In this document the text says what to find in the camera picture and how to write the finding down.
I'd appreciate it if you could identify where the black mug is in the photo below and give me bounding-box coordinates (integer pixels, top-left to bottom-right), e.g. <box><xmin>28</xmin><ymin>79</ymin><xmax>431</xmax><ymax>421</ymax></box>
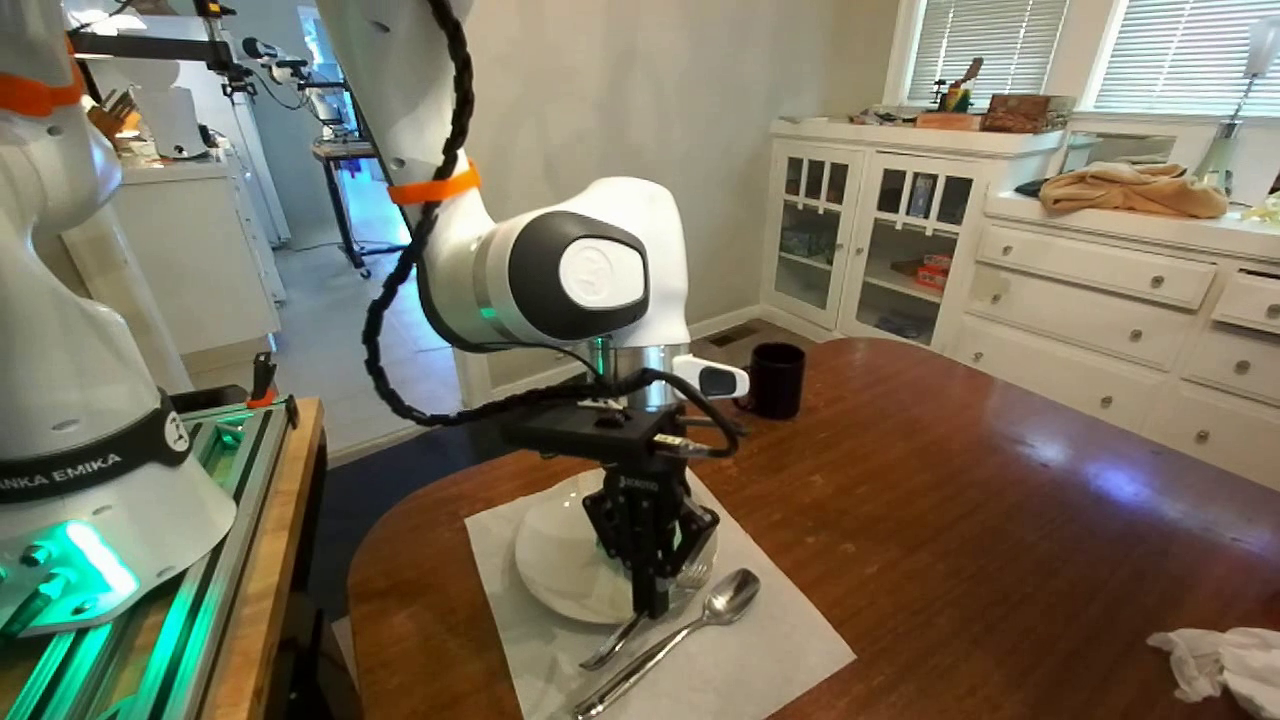
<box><xmin>739</xmin><ymin>342</ymin><xmax>809</xmax><ymax>425</ymax></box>

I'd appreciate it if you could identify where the wooden box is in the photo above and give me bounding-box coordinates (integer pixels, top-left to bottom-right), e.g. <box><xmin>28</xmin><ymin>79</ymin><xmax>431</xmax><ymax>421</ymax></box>
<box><xmin>979</xmin><ymin>89</ymin><xmax>1079</xmax><ymax>137</ymax></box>

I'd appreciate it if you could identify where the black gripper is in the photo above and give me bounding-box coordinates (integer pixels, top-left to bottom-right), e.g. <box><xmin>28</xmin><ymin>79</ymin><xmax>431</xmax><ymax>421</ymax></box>
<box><xmin>580</xmin><ymin>457</ymin><xmax>726</xmax><ymax>621</ymax></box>

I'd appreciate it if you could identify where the brown crumpled cloth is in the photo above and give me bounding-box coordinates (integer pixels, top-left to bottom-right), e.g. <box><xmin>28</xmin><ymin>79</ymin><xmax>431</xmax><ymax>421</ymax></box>
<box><xmin>1038</xmin><ymin>160</ymin><xmax>1231</xmax><ymax>225</ymax></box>

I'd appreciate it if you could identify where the white placemat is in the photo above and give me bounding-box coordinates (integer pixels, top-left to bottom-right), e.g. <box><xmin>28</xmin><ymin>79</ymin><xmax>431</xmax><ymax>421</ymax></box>
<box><xmin>460</xmin><ymin>457</ymin><xmax>862</xmax><ymax>720</ymax></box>

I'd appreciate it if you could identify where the wide white window blind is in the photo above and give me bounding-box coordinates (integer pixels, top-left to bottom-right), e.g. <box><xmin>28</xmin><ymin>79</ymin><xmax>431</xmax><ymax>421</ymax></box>
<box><xmin>1093</xmin><ymin>0</ymin><xmax>1280</xmax><ymax>118</ymax></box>

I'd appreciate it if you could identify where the silver fork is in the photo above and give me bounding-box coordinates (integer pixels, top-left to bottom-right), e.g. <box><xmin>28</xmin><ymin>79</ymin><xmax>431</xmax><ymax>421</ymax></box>
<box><xmin>575</xmin><ymin>610</ymin><xmax>662</xmax><ymax>675</ymax></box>

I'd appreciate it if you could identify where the narrow white window blind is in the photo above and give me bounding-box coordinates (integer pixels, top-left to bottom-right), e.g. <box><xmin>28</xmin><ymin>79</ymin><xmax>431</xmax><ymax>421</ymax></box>
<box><xmin>908</xmin><ymin>0</ymin><xmax>1073</xmax><ymax>106</ymax></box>

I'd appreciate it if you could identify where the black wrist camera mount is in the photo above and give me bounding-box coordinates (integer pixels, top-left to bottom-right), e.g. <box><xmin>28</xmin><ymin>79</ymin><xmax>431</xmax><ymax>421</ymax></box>
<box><xmin>497</xmin><ymin>400</ymin><xmax>708</xmax><ymax>471</ymax></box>

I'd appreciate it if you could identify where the orange strap on robot base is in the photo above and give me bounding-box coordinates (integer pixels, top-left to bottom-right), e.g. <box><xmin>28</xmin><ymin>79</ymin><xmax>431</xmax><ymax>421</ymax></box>
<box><xmin>0</xmin><ymin>70</ymin><xmax>88</xmax><ymax>122</ymax></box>

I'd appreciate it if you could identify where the white kitchen cabinet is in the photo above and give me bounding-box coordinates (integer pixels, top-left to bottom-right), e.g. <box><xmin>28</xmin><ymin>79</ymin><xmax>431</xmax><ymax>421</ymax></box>
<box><xmin>103</xmin><ymin>157</ymin><xmax>287</xmax><ymax>360</ymax></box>

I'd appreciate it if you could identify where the white round plate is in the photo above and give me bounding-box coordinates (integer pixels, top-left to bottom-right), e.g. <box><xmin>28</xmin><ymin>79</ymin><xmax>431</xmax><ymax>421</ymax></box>
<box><xmin>513</xmin><ymin>471</ymin><xmax>726</xmax><ymax>627</ymax></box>

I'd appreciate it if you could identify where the robot stand with aluminium rails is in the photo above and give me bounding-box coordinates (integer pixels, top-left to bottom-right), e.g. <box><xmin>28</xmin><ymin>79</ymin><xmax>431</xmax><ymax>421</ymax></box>
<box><xmin>0</xmin><ymin>393</ymin><xmax>330</xmax><ymax>720</ymax></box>

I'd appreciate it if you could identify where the white crumpled cloth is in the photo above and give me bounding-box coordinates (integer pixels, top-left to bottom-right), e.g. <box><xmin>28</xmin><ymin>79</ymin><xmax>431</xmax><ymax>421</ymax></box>
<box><xmin>1143</xmin><ymin>623</ymin><xmax>1280</xmax><ymax>720</ymax></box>

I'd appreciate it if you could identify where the black floor mat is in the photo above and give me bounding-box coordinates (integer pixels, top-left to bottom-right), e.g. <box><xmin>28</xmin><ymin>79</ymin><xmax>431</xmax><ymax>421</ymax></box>
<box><xmin>308</xmin><ymin>393</ymin><xmax>543</xmax><ymax>617</ymax></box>

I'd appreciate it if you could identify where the white glass-door cabinet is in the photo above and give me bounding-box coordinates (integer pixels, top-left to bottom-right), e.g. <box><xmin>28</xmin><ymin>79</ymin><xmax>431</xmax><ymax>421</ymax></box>
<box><xmin>759</xmin><ymin>118</ymin><xmax>1073</xmax><ymax>351</ymax></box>

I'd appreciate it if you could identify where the silver spoon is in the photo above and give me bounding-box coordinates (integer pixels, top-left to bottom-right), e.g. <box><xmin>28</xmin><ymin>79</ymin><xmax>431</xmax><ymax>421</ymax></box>
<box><xmin>573</xmin><ymin>563</ymin><xmax>764</xmax><ymax>720</ymax></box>

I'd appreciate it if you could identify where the orange strap on robot forearm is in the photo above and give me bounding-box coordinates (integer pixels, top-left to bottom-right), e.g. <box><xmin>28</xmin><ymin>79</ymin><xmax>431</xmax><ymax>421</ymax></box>
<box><xmin>389</xmin><ymin>160</ymin><xmax>490</xmax><ymax>213</ymax></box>

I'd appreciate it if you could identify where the black metal frame table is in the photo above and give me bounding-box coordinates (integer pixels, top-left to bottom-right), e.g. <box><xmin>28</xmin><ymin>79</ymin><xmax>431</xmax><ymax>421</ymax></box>
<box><xmin>313</xmin><ymin>137</ymin><xmax>412</xmax><ymax>280</ymax></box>

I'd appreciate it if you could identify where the white drawer dresser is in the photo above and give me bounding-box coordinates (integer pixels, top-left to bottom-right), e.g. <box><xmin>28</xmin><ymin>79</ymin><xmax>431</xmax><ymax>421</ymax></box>
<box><xmin>949</xmin><ymin>193</ymin><xmax>1280</xmax><ymax>497</ymax></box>

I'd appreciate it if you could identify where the black camera mount rod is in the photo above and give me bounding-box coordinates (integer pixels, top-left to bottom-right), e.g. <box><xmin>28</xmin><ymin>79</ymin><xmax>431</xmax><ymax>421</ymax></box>
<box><xmin>66</xmin><ymin>22</ymin><xmax>245</xmax><ymax>74</ymax></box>

